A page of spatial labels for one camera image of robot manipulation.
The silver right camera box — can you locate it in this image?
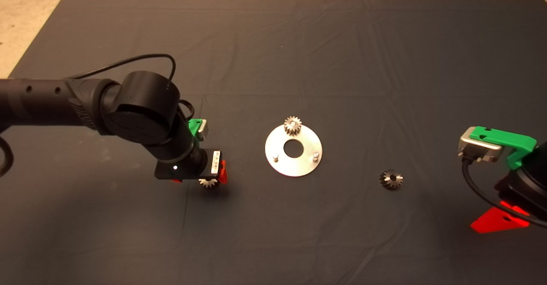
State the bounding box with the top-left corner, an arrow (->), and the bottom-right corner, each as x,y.
458,128 -> 503,163

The green left camera mount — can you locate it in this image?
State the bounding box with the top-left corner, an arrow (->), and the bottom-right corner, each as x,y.
188,119 -> 205,142

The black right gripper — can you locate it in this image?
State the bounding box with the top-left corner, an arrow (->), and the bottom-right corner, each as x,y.
470,142 -> 547,234

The dark grey table cloth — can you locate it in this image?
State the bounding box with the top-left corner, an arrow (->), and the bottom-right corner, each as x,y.
0,0 -> 547,285

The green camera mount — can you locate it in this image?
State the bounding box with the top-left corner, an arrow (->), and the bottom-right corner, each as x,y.
469,126 -> 537,170
188,119 -> 205,142

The black right camera cable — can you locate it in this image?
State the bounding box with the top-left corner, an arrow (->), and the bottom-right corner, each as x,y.
462,155 -> 547,229

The green right camera mount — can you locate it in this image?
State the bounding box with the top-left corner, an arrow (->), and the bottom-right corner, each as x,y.
469,126 -> 537,170

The thin black left camera cable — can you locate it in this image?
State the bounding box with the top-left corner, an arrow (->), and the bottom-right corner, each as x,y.
68,53 -> 195,123

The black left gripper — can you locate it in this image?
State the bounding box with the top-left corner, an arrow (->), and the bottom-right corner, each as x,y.
155,148 -> 228,185

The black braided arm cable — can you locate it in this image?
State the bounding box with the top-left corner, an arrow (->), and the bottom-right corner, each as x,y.
0,135 -> 14,176

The round metal carrier plate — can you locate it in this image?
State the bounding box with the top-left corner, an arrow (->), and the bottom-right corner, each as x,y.
265,123 -> 323,177

